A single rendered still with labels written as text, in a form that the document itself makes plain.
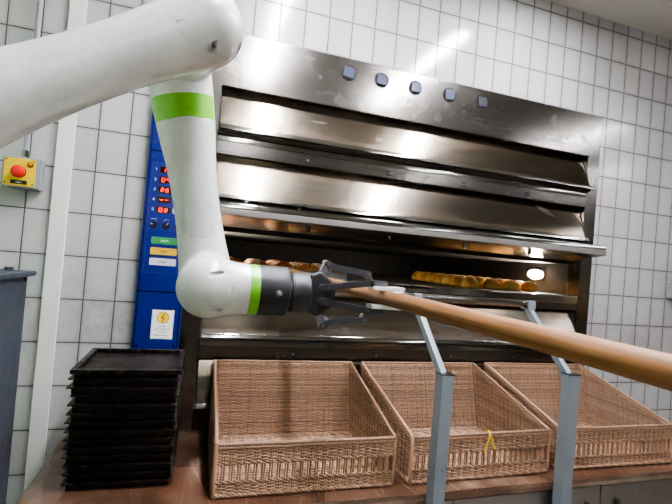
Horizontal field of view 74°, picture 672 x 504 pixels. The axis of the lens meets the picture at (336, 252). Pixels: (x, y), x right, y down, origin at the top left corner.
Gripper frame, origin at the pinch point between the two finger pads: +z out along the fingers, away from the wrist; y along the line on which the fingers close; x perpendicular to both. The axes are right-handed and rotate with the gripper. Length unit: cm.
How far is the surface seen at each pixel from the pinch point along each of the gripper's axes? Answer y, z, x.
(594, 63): -117, 147, -90
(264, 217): -20, -13, -77
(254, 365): 36, -10, -89
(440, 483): 56, 38, -31
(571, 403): 33, 85, -31
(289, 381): 42, 4, -87
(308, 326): 21, 10, -91
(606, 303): 3, 167, -89
